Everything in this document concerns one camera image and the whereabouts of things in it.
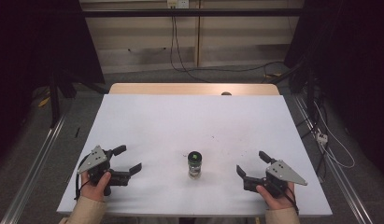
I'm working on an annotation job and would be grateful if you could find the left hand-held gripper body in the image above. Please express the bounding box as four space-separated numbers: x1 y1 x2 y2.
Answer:
76 145 132 197

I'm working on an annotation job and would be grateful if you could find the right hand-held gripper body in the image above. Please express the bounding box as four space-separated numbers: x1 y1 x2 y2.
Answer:
243 159 308 200

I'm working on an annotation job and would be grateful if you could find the glass spice jar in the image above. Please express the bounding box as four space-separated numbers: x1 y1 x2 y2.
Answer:
187 150 204 180

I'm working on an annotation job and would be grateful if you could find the green jar lid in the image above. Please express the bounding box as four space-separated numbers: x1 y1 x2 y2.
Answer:
187 150 204 163

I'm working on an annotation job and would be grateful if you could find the person's right hand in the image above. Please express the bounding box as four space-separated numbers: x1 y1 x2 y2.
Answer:
255 181 296 211

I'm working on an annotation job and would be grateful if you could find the person's left hand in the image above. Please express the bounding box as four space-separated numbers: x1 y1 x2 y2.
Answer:
79 170 113 203

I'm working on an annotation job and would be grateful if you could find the white power strip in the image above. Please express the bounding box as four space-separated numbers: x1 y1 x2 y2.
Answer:
316 132 329 146

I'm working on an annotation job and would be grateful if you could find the black metal stand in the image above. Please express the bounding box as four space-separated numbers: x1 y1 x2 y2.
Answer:
270 59 324 125
48 69 108 129

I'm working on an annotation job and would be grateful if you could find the white table board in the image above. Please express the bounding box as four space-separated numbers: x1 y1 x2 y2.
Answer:
56 93 334 217

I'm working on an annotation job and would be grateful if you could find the black curtain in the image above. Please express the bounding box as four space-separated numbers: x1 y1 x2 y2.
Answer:
0 0 106 169
284 0 384 181

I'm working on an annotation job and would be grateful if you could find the right hand-held gripper black cable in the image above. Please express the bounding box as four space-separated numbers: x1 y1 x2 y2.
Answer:
267 178 300 217

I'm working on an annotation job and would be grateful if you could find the hand-held gripper black cable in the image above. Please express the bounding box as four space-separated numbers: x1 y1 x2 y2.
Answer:
74 153 94 202
267 178 300 217

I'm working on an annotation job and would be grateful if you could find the left hand-held gripper black cable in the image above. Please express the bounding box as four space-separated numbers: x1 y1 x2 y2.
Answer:
74 153 94 202

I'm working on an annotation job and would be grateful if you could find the aluminium floor rail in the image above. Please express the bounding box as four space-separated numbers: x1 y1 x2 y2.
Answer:
0 113 69 224
292 92 375 224

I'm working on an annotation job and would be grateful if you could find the white cable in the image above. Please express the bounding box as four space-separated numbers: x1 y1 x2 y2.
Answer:
313 101 356 170

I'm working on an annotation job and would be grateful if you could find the black floor cable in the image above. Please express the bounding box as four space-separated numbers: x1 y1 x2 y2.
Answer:
179 61 286 75

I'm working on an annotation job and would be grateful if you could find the black hanging wall cable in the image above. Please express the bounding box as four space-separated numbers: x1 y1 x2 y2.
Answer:
169 7 212 84

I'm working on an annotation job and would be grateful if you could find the black horizontal frame bar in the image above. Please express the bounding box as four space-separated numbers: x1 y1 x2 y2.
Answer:
81 7 306 18

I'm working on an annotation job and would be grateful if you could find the white wall socket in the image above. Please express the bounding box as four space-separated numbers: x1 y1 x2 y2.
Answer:
166 0 190 9

